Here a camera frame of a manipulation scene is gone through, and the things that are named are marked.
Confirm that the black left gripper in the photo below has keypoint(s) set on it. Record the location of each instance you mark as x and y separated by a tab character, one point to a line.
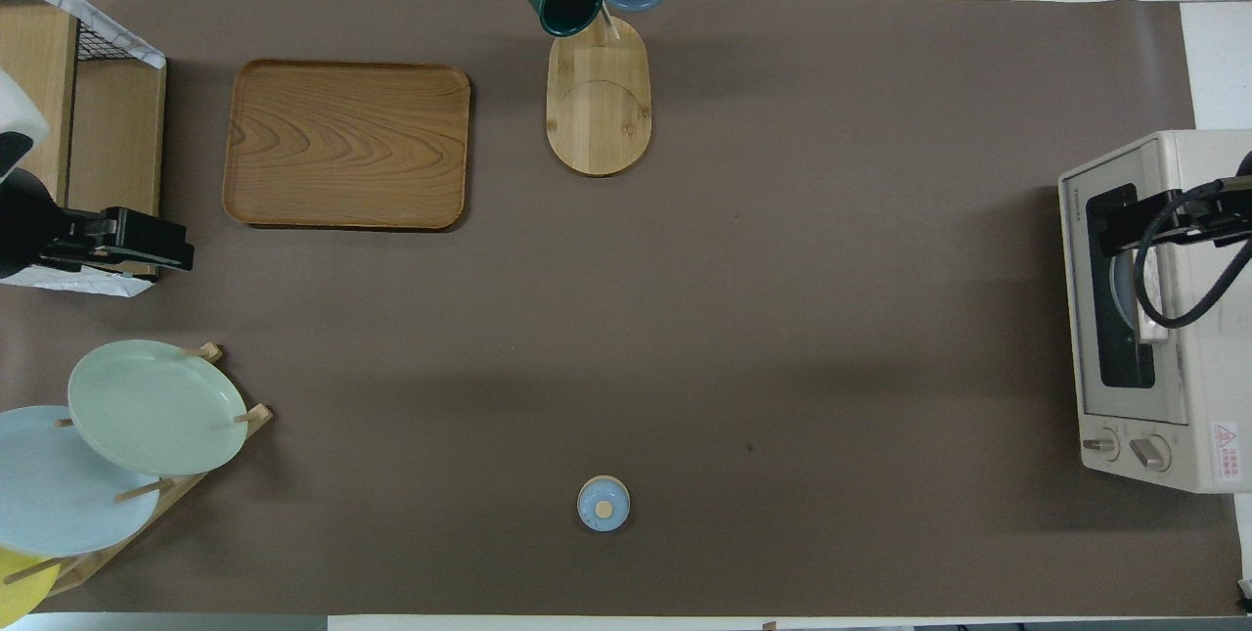
117	242

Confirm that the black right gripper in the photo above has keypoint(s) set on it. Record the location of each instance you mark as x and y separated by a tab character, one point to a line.
1120	228

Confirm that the glass oven door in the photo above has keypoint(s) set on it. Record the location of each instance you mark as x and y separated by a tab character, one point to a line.
1115	357

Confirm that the beige toaster oven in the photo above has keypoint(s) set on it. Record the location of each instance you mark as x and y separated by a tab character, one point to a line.
1213	367

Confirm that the beige oven knob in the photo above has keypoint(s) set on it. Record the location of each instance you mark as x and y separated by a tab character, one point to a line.
1100	444
1149	453

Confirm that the wooden stepped shelf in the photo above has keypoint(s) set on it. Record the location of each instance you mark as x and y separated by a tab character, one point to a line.
117	142

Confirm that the pale green plate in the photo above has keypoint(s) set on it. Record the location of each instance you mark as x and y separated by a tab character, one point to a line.
156	406

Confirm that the wooden plate rack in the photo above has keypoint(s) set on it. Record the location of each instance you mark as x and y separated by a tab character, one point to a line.
259	413

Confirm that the wooden tray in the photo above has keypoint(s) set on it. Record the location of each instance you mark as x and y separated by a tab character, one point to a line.
342	142

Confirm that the brown table mat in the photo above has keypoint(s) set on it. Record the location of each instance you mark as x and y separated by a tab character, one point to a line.
782	318

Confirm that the yellow plate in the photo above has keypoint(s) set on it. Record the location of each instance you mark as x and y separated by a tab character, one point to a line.
20	592

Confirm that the wooden mug tree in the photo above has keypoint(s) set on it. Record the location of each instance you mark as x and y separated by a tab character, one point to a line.
599	112

